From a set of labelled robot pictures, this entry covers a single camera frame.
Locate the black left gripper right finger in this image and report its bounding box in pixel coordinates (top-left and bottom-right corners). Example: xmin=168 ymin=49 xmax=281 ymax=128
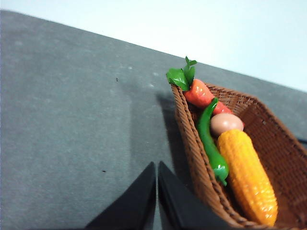
xmin=157 ymin=161 xmax=231 ymax=230

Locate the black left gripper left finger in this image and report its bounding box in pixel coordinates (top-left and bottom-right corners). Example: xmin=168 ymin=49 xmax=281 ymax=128
xmin=85 ymin=161 xmax=157 ymax=230

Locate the brown woven wicker basket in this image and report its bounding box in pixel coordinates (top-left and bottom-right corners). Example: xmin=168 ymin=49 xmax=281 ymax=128
xmin=170 ymin=82 xmax=307 ymax=228

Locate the green chili pepper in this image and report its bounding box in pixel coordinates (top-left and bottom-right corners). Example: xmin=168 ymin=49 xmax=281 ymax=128
xmin=197 ymin=97 xmax=230 ymax=186

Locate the brown egg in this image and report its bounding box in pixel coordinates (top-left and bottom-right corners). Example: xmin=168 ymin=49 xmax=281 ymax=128
xmin=210 ymin=113 xmax=244 ymax=137

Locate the orange carrot with green leaves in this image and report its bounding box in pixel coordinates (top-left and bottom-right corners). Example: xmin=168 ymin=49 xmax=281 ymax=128
xmin=166 ymin=56 xmax=245 ymax=127

